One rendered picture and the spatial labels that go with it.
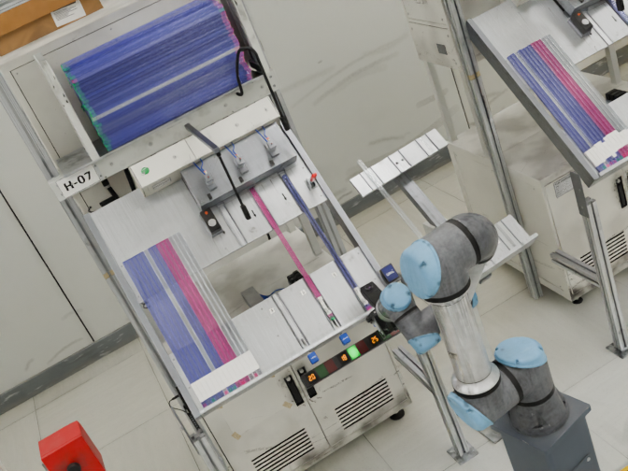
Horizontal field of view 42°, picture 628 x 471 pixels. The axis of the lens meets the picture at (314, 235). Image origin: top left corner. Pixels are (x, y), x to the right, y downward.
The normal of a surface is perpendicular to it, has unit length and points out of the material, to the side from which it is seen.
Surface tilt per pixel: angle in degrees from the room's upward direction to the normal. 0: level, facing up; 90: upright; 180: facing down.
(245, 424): 90
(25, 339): 90
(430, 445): 0
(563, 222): 90
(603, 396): 0
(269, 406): 90
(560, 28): 44
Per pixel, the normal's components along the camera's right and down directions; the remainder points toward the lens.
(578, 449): 0.58, 0.19
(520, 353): -0.25, -0.88
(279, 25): 0.39, 0.32
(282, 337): 0.04, -0.32
